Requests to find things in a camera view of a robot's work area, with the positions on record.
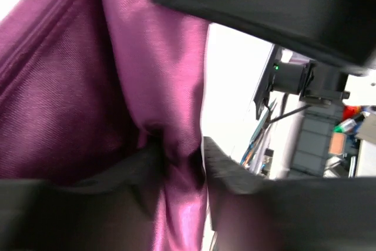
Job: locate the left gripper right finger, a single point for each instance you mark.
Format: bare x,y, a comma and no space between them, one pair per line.
249,212

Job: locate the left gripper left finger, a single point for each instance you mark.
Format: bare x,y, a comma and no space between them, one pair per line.
113,210

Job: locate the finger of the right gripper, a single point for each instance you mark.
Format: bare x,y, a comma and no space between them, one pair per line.
336,32

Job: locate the purple cloth napkin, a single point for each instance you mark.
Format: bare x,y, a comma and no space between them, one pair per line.
87,83

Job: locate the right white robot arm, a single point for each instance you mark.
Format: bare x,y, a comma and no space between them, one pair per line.
316,83

